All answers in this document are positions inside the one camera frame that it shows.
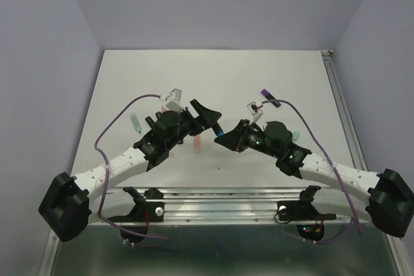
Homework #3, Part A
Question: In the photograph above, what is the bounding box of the purple cable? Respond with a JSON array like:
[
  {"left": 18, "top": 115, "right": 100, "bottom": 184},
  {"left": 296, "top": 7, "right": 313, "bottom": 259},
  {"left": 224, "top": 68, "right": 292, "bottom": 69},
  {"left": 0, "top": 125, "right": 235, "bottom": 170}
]
[
  {"left": 94, "top": 94, "right": 169, "bottom": 247},
  {"left": 258, "top": 99, "right": 363, "bottom": 246}
]

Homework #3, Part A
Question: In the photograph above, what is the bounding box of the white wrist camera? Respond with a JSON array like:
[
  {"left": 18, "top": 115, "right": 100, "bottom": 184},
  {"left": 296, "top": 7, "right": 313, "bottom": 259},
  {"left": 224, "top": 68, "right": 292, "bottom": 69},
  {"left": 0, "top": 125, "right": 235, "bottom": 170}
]
[
  {"left": 160, "top": 89, "right": 184, "bottom": 113},
  {"left": 247, "top": 101, "right": 263, "bottom": 123}
]

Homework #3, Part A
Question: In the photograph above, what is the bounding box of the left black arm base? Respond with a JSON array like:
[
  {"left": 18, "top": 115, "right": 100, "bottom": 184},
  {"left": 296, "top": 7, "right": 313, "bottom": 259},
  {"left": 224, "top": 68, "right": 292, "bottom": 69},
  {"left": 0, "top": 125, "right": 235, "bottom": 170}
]
[{"left": 102, "top": 187, "right": 166, "bottom": 223}]

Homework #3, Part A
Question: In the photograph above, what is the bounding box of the peach clear highlighter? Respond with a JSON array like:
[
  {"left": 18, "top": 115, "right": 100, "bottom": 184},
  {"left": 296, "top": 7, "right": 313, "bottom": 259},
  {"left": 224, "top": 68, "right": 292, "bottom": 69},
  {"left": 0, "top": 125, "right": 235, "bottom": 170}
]
[{"left": 193, "top": 135, "right": 202, "bottom": 153}]

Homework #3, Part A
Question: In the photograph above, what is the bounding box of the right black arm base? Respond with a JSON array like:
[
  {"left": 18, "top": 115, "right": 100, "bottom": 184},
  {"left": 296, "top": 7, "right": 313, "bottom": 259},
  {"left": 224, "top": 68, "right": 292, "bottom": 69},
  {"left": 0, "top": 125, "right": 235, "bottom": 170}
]
[{"left": 274, "top": 186, "right": 337, "bottom": 242}]

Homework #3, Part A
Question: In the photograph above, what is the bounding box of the mint green highlighter cap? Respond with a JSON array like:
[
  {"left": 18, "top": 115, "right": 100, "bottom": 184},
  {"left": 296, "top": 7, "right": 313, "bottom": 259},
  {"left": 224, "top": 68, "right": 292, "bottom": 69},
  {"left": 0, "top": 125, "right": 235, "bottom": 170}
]
[{"left": 292, "top": 131, "right": 300, "bottom": 142}]

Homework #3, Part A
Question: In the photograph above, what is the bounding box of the mint green clear highlighter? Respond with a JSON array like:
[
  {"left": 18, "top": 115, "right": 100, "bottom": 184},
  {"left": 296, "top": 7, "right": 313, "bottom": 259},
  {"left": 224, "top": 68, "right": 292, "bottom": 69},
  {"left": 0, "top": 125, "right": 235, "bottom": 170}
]
[{"left": 129, "top": 113, "right": 142, "bottom": 134}]

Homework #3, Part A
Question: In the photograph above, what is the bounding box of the blue cap black highlighter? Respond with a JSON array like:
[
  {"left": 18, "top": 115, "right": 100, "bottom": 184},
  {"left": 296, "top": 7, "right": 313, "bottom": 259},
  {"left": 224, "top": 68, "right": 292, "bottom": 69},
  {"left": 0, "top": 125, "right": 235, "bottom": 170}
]
[{"left": 212, "top": 123, "right": 224, "bottom": 137}]

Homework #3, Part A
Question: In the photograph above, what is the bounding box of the aluminium right side rail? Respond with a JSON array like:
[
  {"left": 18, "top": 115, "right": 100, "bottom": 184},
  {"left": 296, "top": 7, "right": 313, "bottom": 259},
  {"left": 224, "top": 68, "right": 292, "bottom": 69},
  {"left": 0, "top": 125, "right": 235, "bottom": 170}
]
[{"left": 321, "top": 50, "right": 367, "bottom": 171}]

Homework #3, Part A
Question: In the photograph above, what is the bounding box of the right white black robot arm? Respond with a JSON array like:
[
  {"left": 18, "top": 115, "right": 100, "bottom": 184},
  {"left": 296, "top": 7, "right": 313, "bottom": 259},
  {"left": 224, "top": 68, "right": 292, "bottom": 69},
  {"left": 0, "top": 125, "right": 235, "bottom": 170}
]
[{"left": 215, "top": 120, "right": 413, "bottom": 238}]

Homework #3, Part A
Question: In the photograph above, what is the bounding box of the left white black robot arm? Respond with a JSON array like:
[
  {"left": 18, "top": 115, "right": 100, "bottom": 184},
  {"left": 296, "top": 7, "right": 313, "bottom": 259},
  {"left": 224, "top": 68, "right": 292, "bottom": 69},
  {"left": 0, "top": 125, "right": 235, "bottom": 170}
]
[{"left": 38, "top": 99, "right": 223, "bottom": 242}]

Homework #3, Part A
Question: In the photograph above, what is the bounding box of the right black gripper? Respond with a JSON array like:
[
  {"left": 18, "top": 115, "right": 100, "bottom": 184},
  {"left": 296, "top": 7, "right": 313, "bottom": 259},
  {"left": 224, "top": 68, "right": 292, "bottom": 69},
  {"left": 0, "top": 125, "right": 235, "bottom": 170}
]
[{"left": 213, "top": 118, "right": 280, "bottom": 158}]

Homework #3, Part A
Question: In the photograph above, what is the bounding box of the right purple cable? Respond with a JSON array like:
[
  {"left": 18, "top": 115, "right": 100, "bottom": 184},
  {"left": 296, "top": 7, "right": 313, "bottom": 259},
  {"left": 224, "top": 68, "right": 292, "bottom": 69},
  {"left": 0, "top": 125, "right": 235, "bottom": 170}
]
[{"left": 258, "top": 99, "right": 363, "bottom": 246}]

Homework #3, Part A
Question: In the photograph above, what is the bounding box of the purple cap black highlighter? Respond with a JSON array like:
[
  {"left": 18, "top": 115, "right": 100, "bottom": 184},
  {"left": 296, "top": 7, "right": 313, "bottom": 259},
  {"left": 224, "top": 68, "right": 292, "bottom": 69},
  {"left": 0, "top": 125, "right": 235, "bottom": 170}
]
[{"left": 261, "top": 89, "right": 281, "bottom": 108}]

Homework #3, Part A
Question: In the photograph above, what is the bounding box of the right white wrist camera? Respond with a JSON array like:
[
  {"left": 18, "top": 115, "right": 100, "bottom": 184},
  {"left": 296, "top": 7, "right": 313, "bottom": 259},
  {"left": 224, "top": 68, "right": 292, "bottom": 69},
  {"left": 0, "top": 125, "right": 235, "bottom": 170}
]
[{"left": 247, "top": 101, "right": 263, "bottom": 123}]

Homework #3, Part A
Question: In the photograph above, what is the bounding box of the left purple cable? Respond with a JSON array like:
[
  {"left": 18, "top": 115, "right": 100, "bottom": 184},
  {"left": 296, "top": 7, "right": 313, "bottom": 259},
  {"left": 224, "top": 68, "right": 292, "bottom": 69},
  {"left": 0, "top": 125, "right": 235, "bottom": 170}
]
[{"left": 94, "top": 94, "right": 169, "bottom": 247}]

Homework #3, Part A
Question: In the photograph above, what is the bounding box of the aluminium front rail frame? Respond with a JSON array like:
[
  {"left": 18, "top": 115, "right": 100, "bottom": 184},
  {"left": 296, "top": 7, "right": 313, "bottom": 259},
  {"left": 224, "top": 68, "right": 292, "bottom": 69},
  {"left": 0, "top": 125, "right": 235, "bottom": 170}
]
[{"left": 51, "top": 187, "right": 369, "bottom": 226}]

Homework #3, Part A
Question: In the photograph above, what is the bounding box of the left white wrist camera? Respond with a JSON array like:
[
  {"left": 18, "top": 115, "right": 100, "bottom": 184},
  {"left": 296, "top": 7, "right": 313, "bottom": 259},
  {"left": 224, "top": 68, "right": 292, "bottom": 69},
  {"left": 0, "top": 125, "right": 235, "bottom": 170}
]
[{"left": 160, "top": 89, "right": 184, "bottom": 113}]

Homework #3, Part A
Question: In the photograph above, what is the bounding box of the orange black highlighter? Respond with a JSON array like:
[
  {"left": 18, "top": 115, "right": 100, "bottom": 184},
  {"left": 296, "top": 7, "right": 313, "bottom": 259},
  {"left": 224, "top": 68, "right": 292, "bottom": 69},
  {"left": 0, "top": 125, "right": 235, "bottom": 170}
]
[{"left": 145, "top": 116, "right": 155, "bottom": 128}]

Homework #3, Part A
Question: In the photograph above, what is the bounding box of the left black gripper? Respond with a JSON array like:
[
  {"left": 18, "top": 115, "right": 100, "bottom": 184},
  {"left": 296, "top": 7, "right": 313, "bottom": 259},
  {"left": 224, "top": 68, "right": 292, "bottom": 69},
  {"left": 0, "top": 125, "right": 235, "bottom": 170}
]
[{"left": 166, "top": 99, "right": 221, "bottom": 150}]

